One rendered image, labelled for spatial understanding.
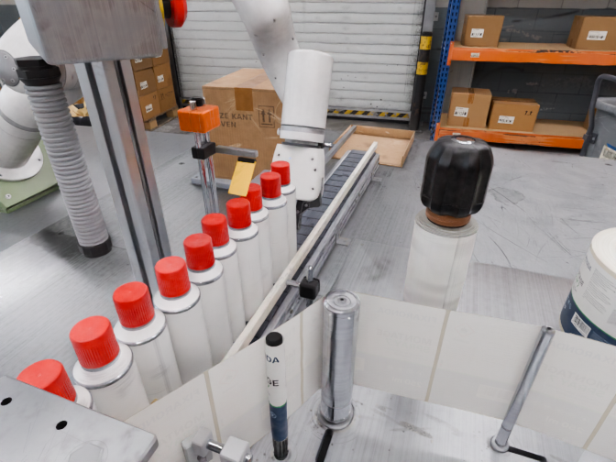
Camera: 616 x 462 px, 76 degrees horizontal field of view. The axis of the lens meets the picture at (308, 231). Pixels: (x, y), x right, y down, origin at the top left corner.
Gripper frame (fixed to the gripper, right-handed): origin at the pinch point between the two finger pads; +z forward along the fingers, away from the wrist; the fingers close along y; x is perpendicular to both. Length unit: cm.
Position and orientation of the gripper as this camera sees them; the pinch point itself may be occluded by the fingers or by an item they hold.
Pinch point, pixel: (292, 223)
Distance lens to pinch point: 78.7
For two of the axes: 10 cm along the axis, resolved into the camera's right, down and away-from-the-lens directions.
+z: -1.1, 9.7, 2.1
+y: 9.4, 1.7, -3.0
